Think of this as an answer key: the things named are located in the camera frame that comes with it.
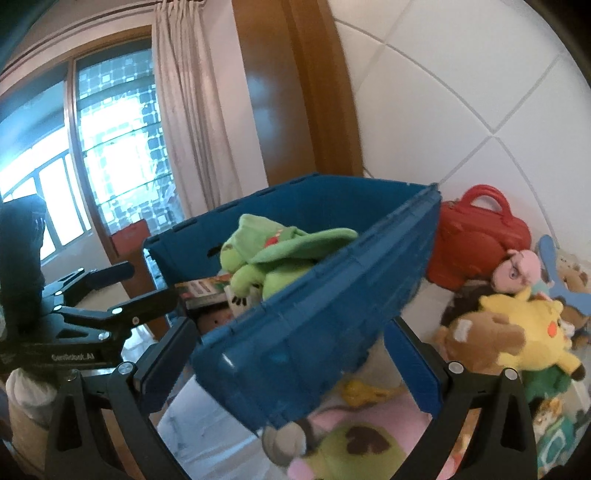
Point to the large pink plush toy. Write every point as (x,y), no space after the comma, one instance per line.
(369,413)

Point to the blue-eared brown plush toy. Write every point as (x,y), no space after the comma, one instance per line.
(551,272)

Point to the red handbag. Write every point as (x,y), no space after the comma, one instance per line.
(475,240)

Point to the dark green plush toy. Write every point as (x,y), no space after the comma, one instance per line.
(547,383)

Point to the olive plush with brown spots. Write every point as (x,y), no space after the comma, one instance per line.
(360,447)

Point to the red bag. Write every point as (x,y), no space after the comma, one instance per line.
(131,240)

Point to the blue plastic storage bin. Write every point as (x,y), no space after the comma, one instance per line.
(323,323)

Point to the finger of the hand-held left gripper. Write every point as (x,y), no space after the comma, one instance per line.
(157,304)
(113,273)

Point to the teal printed toy box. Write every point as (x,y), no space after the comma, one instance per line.
(556,454)

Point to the wooden door frame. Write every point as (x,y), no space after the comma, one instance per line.
(295,92)

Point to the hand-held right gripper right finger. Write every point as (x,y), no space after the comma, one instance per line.
(411,369)

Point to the white curtain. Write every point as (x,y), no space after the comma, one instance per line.
(194,115)

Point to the white desktop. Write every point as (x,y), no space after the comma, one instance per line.
(203,429)

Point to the small yellow plush toy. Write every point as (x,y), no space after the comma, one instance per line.
(364,392)

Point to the window with grid glass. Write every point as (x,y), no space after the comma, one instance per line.
(115,138)

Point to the pink-haired plush toy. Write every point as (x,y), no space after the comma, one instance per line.
(517,270)

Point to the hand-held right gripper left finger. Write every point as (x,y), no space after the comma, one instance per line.
(166,364)

